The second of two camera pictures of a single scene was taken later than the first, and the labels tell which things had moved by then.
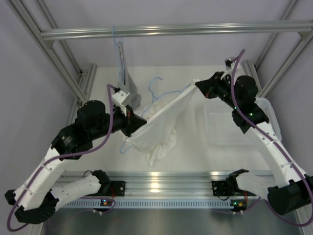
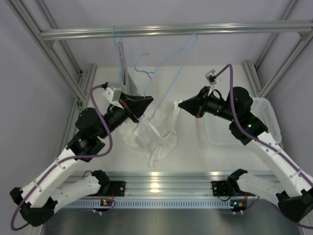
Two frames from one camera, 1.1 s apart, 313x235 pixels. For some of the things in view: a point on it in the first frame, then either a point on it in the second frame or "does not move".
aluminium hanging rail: x=290 y=27 does not move
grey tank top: x=125 y=83 does not move
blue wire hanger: x=153 y=100 to x=178 y=77
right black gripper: x=214 y=82 to x=187 y=105
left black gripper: x=132 y=119 to x=127 y=100
